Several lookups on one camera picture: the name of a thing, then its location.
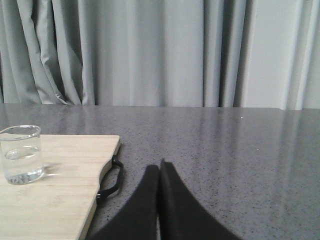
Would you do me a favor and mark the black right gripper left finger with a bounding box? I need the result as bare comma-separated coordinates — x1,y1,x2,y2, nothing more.
89,165,160,240

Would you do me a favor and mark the black cutting board handle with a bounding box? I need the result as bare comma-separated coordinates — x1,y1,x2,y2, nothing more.
96,155,124,205

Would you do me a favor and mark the clear glass measuring beaker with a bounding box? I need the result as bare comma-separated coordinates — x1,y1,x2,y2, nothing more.
0,124,45,185

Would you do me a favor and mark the grey pleated curtain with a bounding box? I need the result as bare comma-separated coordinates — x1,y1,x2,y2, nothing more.
0,0,320,110

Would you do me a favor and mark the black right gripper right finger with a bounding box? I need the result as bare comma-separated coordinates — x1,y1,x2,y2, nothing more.
159,160,239,240

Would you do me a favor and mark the light wooden cutting board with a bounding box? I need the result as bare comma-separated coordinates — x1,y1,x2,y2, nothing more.
0,134,120,240

